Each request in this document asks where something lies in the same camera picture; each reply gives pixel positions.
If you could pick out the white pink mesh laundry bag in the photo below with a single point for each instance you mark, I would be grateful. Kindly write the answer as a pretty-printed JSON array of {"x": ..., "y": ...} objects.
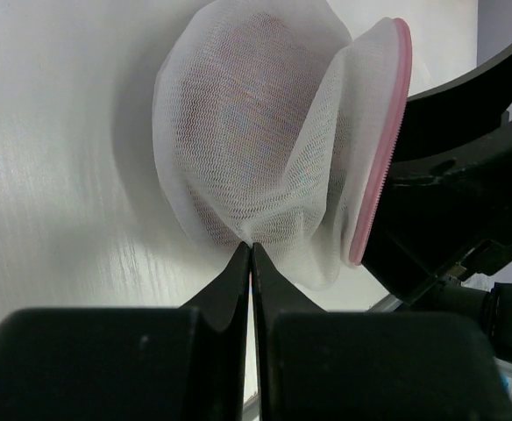
[{"x": 272, "y": 125}]

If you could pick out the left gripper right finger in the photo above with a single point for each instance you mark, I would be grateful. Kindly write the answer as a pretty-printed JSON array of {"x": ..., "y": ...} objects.
[{"x": 320, "y": 365}]

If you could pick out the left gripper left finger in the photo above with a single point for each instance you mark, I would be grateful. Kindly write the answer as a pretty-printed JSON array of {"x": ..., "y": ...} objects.
[{"x": 184, "y": 363}]

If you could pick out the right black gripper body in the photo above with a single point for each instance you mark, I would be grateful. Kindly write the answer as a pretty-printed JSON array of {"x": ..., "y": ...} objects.
[{"x": 445, "y": 211}]

